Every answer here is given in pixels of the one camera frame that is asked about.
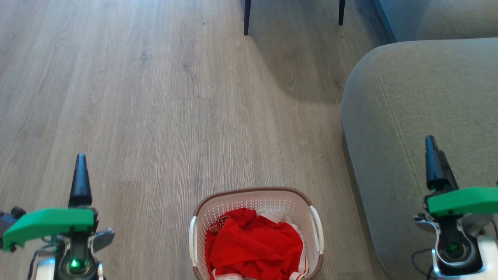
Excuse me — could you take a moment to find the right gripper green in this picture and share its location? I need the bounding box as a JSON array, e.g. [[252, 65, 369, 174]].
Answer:
[[424, 135, 498, 253]]

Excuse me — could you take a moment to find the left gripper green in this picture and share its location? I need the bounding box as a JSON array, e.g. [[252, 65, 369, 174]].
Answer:
[[2, 154, 98, 270]]

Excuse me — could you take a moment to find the white laundry basket brown rim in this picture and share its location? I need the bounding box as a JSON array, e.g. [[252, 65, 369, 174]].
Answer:
[[189, 187, 324, 280]]

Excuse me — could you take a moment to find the grey fabric sofa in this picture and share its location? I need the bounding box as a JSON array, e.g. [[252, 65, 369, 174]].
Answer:
[[340, 38, 498, 280]]

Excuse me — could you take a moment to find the blue-grey sofa section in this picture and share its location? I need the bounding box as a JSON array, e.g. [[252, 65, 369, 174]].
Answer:
[[373, 0, 498, 43]]

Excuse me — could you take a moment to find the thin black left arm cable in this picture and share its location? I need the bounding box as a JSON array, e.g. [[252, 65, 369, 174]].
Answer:
[[26, 250, 39, 280]]

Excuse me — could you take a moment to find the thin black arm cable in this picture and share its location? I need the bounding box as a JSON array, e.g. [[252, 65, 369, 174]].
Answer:
[[411, 248, 435, 280], [26, 250, 39, 280]]

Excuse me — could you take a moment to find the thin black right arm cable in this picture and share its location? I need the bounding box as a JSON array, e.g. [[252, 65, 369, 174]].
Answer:
[[411, 248, 435, 280]]

